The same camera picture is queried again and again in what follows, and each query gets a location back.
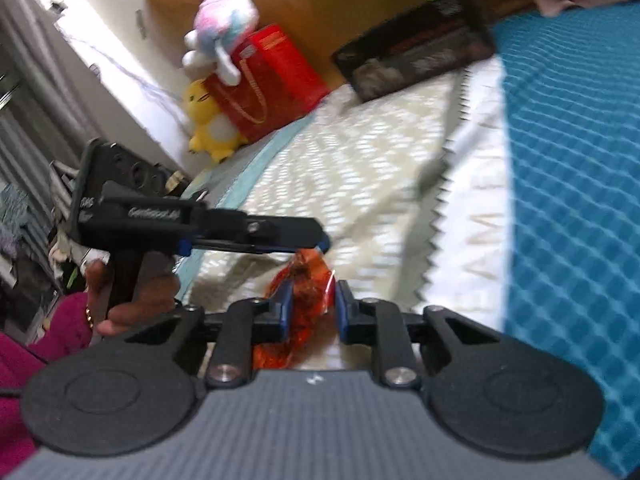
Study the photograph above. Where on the wooden board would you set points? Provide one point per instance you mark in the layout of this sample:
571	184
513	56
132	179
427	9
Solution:
325	0

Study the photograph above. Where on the red snack packet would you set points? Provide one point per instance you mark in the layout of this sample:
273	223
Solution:
305	285

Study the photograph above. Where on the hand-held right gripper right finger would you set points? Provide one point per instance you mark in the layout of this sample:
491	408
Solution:
342	310

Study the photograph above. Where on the person's left forearm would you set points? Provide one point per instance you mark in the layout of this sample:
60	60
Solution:
35	360

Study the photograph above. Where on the blue checked blanket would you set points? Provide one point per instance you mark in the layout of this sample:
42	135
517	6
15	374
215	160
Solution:
575	185

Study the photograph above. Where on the black cardboard box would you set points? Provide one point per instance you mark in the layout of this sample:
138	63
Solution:
415	45

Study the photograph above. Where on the pink and blue plush toy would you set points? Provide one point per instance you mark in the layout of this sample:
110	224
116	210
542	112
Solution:
225	25

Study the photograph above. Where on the yellow plush duck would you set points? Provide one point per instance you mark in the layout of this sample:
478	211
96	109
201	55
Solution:
210	125

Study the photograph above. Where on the person's left hand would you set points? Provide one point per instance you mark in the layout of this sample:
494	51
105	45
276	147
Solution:
145	300

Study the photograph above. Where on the red gift bag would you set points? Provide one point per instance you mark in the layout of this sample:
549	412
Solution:
270	85

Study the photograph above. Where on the patterned beige and teal mat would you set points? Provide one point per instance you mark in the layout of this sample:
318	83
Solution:
360	170

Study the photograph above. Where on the grey curtain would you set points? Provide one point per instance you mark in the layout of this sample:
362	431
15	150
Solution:
25	85

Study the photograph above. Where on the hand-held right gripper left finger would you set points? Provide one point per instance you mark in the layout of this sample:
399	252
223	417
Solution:
286	310

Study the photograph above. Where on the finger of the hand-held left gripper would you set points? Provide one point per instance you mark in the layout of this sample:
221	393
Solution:
280	232

